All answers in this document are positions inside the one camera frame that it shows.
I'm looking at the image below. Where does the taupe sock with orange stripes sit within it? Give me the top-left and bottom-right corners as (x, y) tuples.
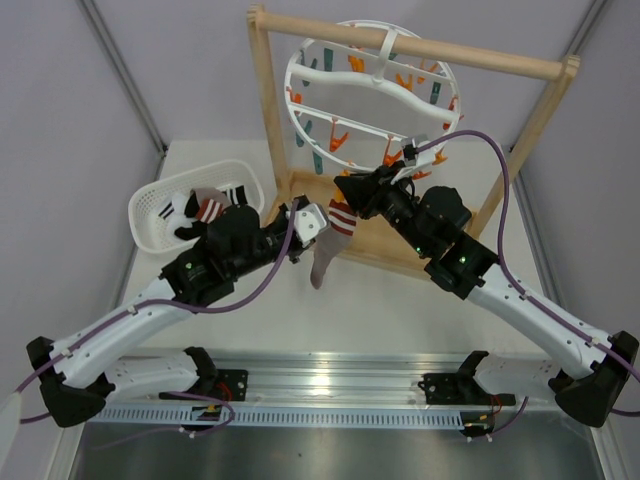
(310, 199), (357, 290)

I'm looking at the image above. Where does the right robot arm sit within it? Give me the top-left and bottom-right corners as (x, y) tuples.
(334, 166), (639, 428)

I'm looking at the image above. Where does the white perforated plastic basket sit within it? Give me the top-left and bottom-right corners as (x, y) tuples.
(128, 159), (265, 255)

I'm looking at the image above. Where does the metal wall rail right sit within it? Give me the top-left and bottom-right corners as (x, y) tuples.
(504, 0), (616, 166)

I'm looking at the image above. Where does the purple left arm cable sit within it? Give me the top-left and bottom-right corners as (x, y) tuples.
(18, 197), (302, 439)

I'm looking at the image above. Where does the wooden hanger stand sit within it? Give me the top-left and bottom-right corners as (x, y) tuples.
(246, 3), (582, 284)

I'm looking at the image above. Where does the metal wall rail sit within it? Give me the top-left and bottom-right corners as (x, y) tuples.
(504, 0), (616, 166)
(76, 0), (168, 158)

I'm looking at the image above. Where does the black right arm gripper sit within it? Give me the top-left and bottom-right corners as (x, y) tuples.
(333, 162), (432, 258)

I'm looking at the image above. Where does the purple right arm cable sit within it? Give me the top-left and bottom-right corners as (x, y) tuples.
(414, 130), (640, 417)

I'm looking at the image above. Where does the metal wall rail left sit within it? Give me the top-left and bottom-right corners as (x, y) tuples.
(76, 0), (168, 158)

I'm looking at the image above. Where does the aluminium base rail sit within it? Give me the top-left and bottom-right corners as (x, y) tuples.
(114, 349), (571, 409)

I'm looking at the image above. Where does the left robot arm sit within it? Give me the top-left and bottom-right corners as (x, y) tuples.
(26, 195), (328, 428)

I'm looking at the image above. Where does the white round clip hanger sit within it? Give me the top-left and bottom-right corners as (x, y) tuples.
(283, 20), (464, 174)

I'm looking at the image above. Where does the white slotted cable duct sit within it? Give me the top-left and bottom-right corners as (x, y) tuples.
(93, 404), (489, 430)

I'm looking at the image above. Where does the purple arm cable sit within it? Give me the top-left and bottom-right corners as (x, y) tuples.
(18, 197), (302, 439)
(414, 130), (640, 417)

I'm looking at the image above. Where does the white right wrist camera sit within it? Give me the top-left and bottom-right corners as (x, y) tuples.
(400, 134), (439, 178)

